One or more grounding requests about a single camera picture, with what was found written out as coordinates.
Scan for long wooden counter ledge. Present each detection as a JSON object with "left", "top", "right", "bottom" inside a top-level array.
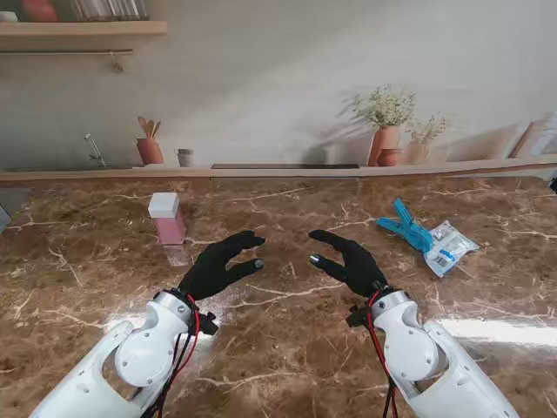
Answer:
[{"left": 0, "top": 154, "right": 557, "bottom": 188}]

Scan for red black left arm cables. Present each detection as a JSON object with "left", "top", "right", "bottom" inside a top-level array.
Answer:
[{"left": 143, "top": 293, "right": 201, "bottom": 418}]

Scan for glass jars on shelf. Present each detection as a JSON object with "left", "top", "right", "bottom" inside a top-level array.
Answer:
[{"left": 71, "top": 0, "right": 149, "bottom": 22}]

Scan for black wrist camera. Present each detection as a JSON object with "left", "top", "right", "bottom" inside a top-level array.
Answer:
[
  {"left": 346, "top": 307, "right": 371, "bottom": 328},
  {"left": 198, "top": 311, "right": 219, "bottom": 336}
]

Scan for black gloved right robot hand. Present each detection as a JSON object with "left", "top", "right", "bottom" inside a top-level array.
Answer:
[{"left": 307, "top": 229, "right": 388, "bottom": 300}]

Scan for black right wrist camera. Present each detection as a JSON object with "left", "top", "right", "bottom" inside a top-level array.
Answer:
[{"left": 346, "top": 307, "right": 371, "bottom": 328}]

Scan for red black right arm cables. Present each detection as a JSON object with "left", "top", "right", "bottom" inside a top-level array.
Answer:
[{"left": 367, "top": 291, "right": 399, "bottom": 418}]

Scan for wooden wall shelf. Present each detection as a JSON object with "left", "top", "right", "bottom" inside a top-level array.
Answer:
[{"left": 0, "top": 20, "right": 169, "bottom": 48}]

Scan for white blue salt bag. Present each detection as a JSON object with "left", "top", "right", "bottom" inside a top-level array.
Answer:
[{"left": 422, "top": 219, "right": 480, "bottom": 279}]

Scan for pale vase with flowers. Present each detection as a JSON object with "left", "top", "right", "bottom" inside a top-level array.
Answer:
[{"left": 404, "top": 113, "right": 448, "bottom": 165}]

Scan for small round terracotta pot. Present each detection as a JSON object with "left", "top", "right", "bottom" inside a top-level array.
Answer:
[{"left": 376, "top": 147, "right": 404, "bottom": 167}]

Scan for round terracotta jar on shelf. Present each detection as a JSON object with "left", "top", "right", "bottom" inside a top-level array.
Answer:
[{"left": 19, "top": 0, "right": 58, "bottom": 23}]

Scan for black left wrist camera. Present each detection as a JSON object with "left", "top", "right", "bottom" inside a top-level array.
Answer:
[{"left": 198, "top": 311, "right": 219, "bottom": 336}]

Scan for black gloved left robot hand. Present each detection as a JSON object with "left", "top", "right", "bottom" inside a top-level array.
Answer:
[{"left": 178, "top": 229, "right": 266, "bottom": 302}]

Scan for leaning wooden cutting boards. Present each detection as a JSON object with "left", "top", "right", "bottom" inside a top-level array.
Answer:
[{"left": 508, "top": 115, "right": 557, "bottom": 158}]

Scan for blue plastic bag clip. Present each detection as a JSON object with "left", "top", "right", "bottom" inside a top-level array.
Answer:
[{"left": 376, "top": 198, "right": 434, "bottom": 253}]

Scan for clear bottle with pink seasoning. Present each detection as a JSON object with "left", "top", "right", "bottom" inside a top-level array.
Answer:
[{"left": 155, "top": 212, "right": 187, "bottom": 247}]

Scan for red black arm cables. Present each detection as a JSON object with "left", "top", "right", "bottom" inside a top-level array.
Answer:
[
  {"left": 143, "top": 293, "right": 201, "bottom": 418},
  {"left": 367, "top": 291, "right": 399, "bottom": 418}
]

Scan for white square bottle cap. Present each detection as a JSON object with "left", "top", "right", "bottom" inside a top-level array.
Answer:
[{"left": 147, "top": 192, "right": 182, "bottom": 219}]

